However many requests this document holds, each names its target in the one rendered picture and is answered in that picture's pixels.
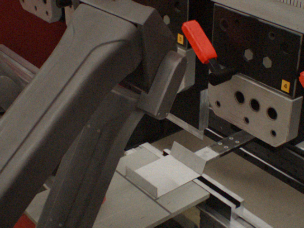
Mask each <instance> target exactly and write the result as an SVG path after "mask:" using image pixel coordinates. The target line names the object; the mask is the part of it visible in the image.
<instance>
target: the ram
mask: <svg viewBox="0 0 304 228"><path fill-rule="evenodd" d="M212 1H215V2H216V3H219V4H222V5H225V6H228V7H230V8H233V9H236V10H239V11H241V12H244V13H247V14H250V15H253V16H256V17H258V18H261V19H264V20H267V21H270V22H272V23H275V24H278V25H281V26H283V27H286V28H289V29H292V30H295V31H298V32H301V33H304V9H302V8H299V7H296V6H293V5H289V4H286V3H283V2H280V1H278V0H212Z"/></svg>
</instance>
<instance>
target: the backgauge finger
mask: <svg viewBox="0 0 304 228"><path fill-rule="evenodd" d="M231 129H233V130H235V131H237V133H235V134H233V135H231V136H229V137H227V138H224V139H222V140H220V141H218V142H216V143H213V144H211V145H209V146H207V147H204V148H202V149H200V150H198V151H196V152H194V153H195V154H197V155H198V156H200V157H201V158H203V159H204V160H206V161H207V162H206V165H207V164H209V163H211V162H213V161H215V160H217V159H219V158H221V157H223V156H225V155H227V154H229V153H231V152H233V151H235V150H237V149H239V148H241V147H243V146H245V145H247V144H249V143H251V142H253V141H255V142H256V143H258V144H260V145H262V146H263V147H265V148H267V149H269V150H271V151H272V152H277V151H279V150H281V149H283V148H285V147H287V146H288V145H290V144H288V143H287V142H285V143H283V144H281V145H279V146H277V147H274V146H272V145H270V144H268V143H266V142H264V141H263V140H261V139H259V138H257V137H255V136H254V135H252V134H250V133H248V132H246V131H245V130H243V129H241V128H239V127H237V126H236V125H234V124H232V123H231Z"/></svg>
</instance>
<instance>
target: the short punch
mask: <svg viewBox="0 0 304 228"><path fill-rule="evenodd" d="M207 97H208V87H206V88H204V89H201V90H199V91H196V92H194V93H193V92H191V91H189V90H185V91H182V92H180V93H177V94H176V97H175V100H174V102H173V104H172V107H171V109H170V112H169V114H168V116H167V117H166V118H167V119H169V120H170V121H172V122H174V123H175V124H177V125H179V126H180V127H182V128H183V129H185V130H187V131H188V132H190V133H192V134H193V135H195V136H197V137H198V138H200V139H202V140H203V138H204V129H206V128H207V127H208V116H209V102H208V100H207Z"/></svg>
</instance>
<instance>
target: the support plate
mask: <svg viewBox="0 0 304 228"><path fill-rule="evenodd" d="M157 160H159V158H158V157H157V156H155V155H154V154H153V153H151V152H150V151H148V150H147V149H145V148H142V149H140V150H138V151H135V152H132V153H130V154H128V155H126V156H124V157H122V158H120V160H119V163H118V165H117V168H116V170H117V171H118V172H119V173H121V174H122V175H123V176H125V175H126V173H125V166H126V165H127V166H128V167H129V168H131V169H132V170H133V171H135V170H138V169H140V168H142V167H144V166H146V165H148V164H150V163H153V162H155V161H157ZM126 178H127V179H129V178H128V177H127V176H126ZM129 180H130V181H131V182H133V181H132V180H131V179H129ZM133 183H134V184H135V185H137V186H138V187H139V188H141V189H142V190H143V191H145V192H146V193H147V194H148V195H150V196H151V197H152V198H153V199H156V198H155V197H154V196H152V195H151V194H150V193H148V192H147V191H146V190H144V189H143V188H142V187H141V186H139V185H138V184H137V183H135V182H133ZM49 191H50V189H48V190H45V191H43V192H41V193H38V194H36V196H35V197H34V199H33V200H32V202H31V203H30V204H29V206H28V207H27V209H26V210H25V211H24V213H25V214H26V215H27V216H28V217H29V218H30V219H31V221H32V222H33V223H34V224H35V225H36V224H37V222H38V219H39V216H40V214H41V211H42V209H43V206H44V204H45V201H46V198H47V196H48V193H49ZM208 198H209V192H207V191H205V190H204V189H203V188H201V187H200V186H198V185H197V184H195V183H194V182H192V181H190V182H188V183H186V184H184V185H183V186H181V187H179V188H177V189H175V190H173V191H171V192H169V193H167V194H165V195H163V196H161V197H159V199H158V200H156V201H157V202H158V203H160V204H161V205H162V206H164V207H165V208H166V209H168V210H169V211H170V212H172V213H171V214H169V213H168V212H167V211H165V210H164V209H163V208H162V207H161V206H159V205H158V204H157V203H155V202H154V201H153V200H152V199H150V198H149V197H148V196H146V195H145V194H144V193H143V192H141V191H140V190H139V189H138V188H136V187H135V186H133V185H132V184H131V183H129V182H128V181H127V180H125V179H124V178H123V177H122V176H121V175H119V174H118V173H117V172H115V173H114V175H113V178H112V180H111V183H110V185H109V187H108V190H107V192H106V201H105V202H104V203H103V204H102V205H101V207H100V210H99V212H98V215H97V217H96V219H95V222H94V225H93V227H92V228H153V227H155V226H157V225H159V224H161V223H163V222H165V221H167V220H168V219H170V218H172V217H174V216H176V215H178V214H180V213H182V212H183V211H185V210H187V209H189V208H191V207H193V206H195V205H196V204H198V203H200V202H202V201H204V200H206V199H208Z"/></svg>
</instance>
